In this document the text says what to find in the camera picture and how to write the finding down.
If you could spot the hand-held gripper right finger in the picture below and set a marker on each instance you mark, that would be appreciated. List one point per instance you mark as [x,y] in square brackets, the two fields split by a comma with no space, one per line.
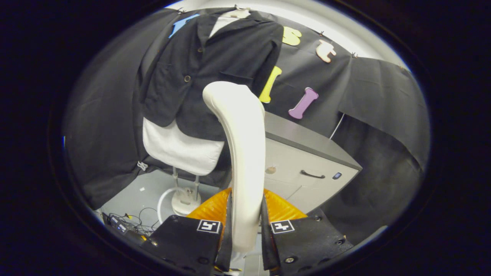
[307,245]

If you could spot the white steamer base stand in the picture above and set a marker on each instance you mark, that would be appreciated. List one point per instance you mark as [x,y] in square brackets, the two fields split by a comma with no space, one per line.
[186,201]

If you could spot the black electronic box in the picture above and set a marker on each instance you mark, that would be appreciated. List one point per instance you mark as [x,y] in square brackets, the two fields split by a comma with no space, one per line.
[117,224]

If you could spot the black suit jacket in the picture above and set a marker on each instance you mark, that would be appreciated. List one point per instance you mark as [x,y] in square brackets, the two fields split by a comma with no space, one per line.
[215,65]

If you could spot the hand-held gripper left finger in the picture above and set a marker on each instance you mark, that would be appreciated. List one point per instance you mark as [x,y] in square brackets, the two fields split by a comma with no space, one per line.
[184,245]

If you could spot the white garment steamer head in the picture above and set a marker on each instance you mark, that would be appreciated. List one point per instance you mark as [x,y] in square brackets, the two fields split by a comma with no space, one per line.
[245,153]

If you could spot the black backdrop cloth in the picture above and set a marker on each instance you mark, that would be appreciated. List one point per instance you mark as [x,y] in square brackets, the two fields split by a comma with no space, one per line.
[383,115]

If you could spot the grey cabinet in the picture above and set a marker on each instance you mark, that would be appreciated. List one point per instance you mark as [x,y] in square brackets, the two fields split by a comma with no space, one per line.
[307,142]

